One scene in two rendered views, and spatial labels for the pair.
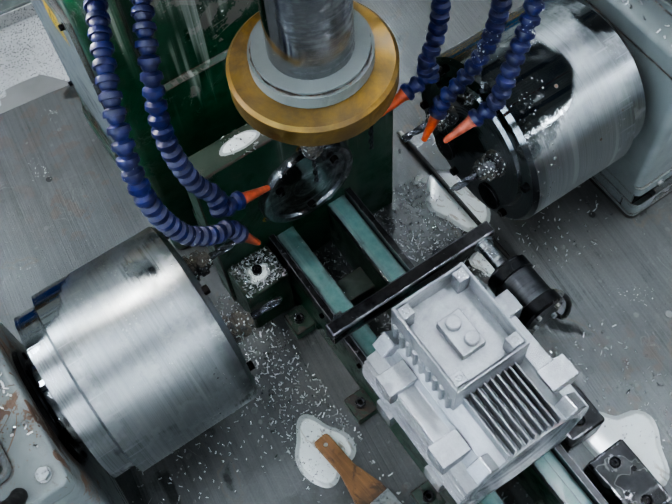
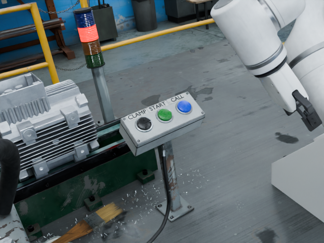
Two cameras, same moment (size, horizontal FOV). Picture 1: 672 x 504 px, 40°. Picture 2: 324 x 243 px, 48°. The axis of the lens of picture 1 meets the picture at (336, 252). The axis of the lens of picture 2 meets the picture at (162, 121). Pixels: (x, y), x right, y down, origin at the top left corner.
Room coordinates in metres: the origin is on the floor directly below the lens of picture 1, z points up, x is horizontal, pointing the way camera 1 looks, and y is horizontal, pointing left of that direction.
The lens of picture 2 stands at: (0.05, 0.65, 1.40)
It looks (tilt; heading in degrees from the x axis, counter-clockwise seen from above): 28 degrees down; 270
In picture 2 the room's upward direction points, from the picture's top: 9 degrees counter-clockwise
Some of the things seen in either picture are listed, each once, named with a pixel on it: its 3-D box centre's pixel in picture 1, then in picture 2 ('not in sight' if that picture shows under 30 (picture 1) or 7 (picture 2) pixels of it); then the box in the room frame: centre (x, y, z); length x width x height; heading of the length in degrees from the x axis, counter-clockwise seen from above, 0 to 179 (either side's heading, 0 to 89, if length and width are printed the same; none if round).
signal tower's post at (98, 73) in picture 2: not in sight; (97, 71); (0.25, -0.54, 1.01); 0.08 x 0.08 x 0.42; 29
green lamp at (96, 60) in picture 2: not in sight; (94, 59); (0.25, -0.54, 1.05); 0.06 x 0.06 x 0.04
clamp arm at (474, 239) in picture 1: (412, 282); not in sight; (0.49, -0.09, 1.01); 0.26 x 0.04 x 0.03; 119
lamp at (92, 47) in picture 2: not in sight; (91, 46); (0.25, -0.54, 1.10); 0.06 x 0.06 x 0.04
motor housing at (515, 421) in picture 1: (472, 391); (45, 128); (0.34, -0.15, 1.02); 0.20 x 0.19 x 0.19; 29
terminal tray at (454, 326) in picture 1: (457, 337); (16, 99); (0.38, -0.13, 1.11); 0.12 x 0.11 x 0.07; 29
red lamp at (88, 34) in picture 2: not in sight; (87, 32); (0.25, -0.54, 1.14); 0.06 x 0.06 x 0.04
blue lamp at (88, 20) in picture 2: not in sight; (84, 18); (0.25, -0.54, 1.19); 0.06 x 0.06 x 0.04
